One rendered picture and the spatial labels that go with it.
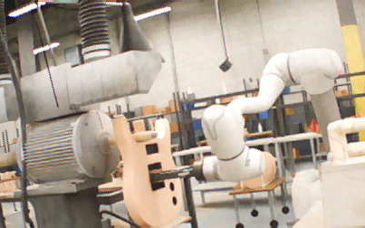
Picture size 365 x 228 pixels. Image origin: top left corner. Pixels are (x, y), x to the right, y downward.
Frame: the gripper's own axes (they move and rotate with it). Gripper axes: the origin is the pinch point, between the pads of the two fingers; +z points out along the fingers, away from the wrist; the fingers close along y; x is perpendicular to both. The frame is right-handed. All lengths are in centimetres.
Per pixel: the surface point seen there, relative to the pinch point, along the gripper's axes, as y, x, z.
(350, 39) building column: 672, 150, -8
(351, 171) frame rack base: -30, -4, -75
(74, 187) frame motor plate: -20.0, 0.7, 24.1
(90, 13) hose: -23, 60, 5
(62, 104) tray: -16.8, 31.9, 26.9
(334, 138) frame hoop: -29, 5, -71
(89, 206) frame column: -4.6, -8.5, 31.6
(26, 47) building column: 670, 308, 726
